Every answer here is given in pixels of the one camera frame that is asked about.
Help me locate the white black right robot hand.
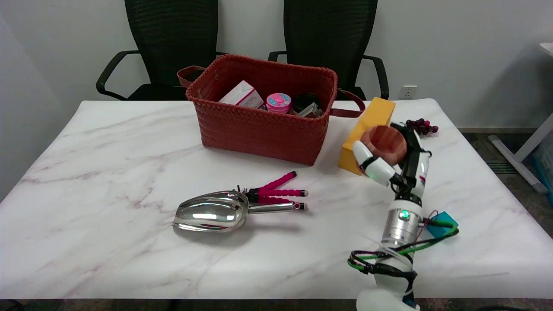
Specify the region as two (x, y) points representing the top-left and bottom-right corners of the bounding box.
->
(352, 122), (432, 206)

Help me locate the wooden mortar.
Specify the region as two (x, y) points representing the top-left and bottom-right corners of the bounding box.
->
(360, 125), (408, 167)

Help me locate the red woven basket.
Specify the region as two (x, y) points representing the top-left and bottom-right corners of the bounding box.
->
(177, 54), (366, 166)

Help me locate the blue storage bin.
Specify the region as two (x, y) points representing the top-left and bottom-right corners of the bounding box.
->
(532, 134), (553, 193)

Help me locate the yellow rectangular box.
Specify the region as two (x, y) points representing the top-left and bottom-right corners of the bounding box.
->
(337, 97), (396, 176)

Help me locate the purple grape bunch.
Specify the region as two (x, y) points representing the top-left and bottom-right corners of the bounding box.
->
(405, 119), (439, 136)

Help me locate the teal cube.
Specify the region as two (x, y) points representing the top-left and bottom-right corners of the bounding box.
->
(426, 212), (458, 239)

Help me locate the silver metal clip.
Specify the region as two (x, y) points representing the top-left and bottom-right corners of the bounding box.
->
(297, 104), (324, 118)

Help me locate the black round jar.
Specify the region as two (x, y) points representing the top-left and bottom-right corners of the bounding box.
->
(292, 93), (321, 115)

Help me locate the pink mini tripod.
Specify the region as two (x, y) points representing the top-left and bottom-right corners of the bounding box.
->
(235, 171), (309, 211)

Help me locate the pink round jar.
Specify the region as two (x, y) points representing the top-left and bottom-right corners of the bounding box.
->
(266, 93), (292, 114)

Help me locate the white side desk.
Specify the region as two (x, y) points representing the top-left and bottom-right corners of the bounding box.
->
(488, 42), (553, 194)

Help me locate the black mesh office chair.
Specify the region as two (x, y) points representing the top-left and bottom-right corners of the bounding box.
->
(96, 0), (225, 101)
(268, 0), (390, 101)

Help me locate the white pink carton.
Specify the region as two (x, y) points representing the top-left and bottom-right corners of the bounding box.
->
(219, 80), (264, 109)

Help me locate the shiny metal scoop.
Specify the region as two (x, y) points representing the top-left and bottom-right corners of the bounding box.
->
(172, 190), (301, 233)

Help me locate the black green cable bundle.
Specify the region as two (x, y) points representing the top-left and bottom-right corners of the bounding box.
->
(348, 211), (459, 277)

